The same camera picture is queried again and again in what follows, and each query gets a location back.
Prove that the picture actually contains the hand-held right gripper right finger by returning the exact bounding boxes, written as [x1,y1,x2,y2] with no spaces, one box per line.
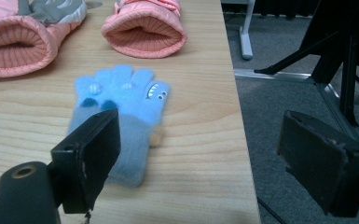
[276,109,359,218]

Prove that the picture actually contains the right hand-held gripper black cable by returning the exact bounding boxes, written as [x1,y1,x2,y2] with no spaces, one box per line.
[256,196,289,224]

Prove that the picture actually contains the pink glove with grey fingers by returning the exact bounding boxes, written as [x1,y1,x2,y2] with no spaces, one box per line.
[0,0,88,78]

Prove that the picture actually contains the white desk frame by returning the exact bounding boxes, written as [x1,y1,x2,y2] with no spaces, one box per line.
[221,0,257,61]

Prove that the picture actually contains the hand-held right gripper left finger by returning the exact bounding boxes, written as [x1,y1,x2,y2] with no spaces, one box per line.
[49,107,121,215]

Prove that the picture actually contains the blue knitted glove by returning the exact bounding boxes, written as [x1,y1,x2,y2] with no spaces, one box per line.
[67,63,172,189]

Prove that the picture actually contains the black tripod stand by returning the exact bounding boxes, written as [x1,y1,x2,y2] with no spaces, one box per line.
[254,0,359,128]

